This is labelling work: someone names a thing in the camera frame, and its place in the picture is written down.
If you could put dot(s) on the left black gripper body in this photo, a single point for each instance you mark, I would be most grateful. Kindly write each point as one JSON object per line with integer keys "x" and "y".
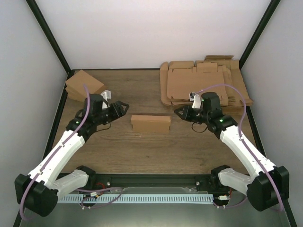
{"x": 106, "y": 118}

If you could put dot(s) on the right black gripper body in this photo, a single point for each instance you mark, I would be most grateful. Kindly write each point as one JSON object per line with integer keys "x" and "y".
{"x": 194, "y": 117}

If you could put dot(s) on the brown cardboard box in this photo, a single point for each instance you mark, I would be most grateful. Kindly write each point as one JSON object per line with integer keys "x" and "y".
{"x": 151, "y": 123}

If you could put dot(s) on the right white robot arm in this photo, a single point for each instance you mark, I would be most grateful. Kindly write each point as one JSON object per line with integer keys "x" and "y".
{"x": 266, "y": 185}

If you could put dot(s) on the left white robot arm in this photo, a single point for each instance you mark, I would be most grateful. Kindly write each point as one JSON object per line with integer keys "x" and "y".
{"x": 41, "y": 189}

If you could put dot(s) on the pile of flat cardboard blanks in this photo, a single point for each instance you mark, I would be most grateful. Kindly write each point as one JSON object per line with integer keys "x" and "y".
{"x": 216, "y": 73}

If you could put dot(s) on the stack of folded cardboard boxes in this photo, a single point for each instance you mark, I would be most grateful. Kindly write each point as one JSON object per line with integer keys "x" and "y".
{"x": 75, "y": 86}

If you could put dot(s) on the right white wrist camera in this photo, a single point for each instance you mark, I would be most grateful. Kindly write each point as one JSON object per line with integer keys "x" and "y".
{"x": 196, "y": 100}

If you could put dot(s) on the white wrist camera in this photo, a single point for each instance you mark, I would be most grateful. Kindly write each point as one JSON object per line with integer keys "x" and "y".
{"x": 196, "y": 100}
{"x": 106, "y": 95}

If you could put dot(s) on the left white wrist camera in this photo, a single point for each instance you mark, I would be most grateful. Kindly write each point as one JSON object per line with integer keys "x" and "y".
{"x": 106, "y": 95}

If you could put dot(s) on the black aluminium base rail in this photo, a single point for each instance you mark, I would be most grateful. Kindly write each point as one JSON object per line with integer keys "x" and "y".
{"x": 200, "y": 182}

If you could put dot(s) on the light blue slotted cable duct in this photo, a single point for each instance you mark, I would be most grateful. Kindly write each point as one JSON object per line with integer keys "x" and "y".
{"x": 141, "y": 198}

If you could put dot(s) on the black frame post left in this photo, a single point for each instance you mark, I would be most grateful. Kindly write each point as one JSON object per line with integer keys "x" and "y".
{"x": 48, "y": 33}

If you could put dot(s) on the black frame post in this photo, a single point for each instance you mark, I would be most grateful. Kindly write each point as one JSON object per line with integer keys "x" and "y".
{"x": 48, "y": 33}
{"x": 258, "y": 31}

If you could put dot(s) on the black frame post right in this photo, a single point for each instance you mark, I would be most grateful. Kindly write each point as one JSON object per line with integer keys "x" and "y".
{"x": 258, "y": 31}

